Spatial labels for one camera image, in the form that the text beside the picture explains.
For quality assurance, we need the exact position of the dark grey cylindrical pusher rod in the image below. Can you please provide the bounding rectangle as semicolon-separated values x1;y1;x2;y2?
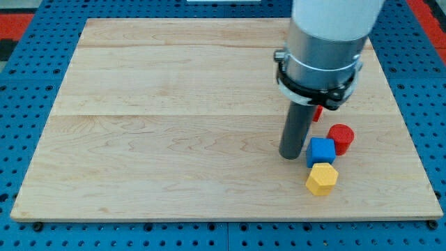
279;102;316;160

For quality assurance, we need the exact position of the blue cube block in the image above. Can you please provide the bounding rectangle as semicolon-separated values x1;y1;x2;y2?
306;137;336;168

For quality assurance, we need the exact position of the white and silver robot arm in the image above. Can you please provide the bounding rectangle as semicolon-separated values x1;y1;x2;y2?
274;0;383;110

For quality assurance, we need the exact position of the red cylinder block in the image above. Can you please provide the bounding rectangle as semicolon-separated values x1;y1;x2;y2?
326;124;355;155

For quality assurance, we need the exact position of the black clamp ring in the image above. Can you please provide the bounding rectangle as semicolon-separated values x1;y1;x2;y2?
275;61;360;112

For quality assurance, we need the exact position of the red star block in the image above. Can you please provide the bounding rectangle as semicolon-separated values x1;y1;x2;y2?
312;105;323;122

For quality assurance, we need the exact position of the light wooden board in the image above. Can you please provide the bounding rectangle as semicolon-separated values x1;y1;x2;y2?
10;19;443;222

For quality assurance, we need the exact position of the yellow hexagon block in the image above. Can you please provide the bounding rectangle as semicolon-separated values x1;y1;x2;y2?
305;162;339;196

